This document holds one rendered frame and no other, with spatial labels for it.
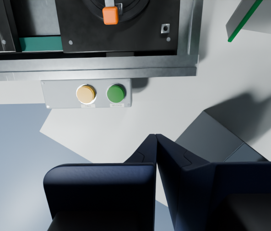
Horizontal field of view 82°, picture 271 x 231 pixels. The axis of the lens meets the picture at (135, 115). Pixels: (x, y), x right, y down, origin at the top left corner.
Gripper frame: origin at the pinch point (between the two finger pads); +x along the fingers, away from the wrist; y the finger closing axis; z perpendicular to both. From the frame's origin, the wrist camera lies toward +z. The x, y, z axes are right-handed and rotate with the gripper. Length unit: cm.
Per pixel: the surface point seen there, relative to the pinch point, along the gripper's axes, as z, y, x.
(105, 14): 11.6, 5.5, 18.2
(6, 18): 14.1, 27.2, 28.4
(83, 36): 10.4, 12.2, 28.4
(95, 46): 8.6, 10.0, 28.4
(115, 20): 10.9, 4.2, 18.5
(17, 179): -111, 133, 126
